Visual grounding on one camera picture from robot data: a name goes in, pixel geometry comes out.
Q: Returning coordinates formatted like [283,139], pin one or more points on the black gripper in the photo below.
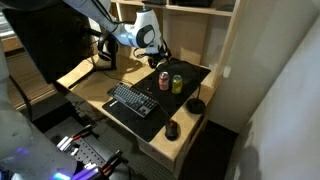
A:
[155,58]

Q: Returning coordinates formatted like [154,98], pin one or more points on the pink soda can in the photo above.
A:
[163,81]

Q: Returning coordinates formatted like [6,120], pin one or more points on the yellow soda can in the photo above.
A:
[177,84]

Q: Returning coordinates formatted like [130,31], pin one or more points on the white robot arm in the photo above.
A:
[144,33]

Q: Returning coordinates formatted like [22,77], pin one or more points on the black desk mat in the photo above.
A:
[147,127]

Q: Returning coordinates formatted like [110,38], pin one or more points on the black desk lamp base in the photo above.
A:
[195,106]

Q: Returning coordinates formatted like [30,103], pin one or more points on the black mechanical keyboard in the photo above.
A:
[132,98]

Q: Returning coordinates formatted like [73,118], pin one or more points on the black headphones on stand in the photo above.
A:
[107,49]

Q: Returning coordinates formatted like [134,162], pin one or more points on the wooden shelf unit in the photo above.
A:
[200,35]

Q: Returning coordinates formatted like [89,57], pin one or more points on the black red computer mouse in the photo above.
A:
[171,132]

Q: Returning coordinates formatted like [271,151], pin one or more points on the black computer monitor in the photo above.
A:
[53,33]

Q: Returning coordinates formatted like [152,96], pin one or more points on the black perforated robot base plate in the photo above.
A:
[80,142]

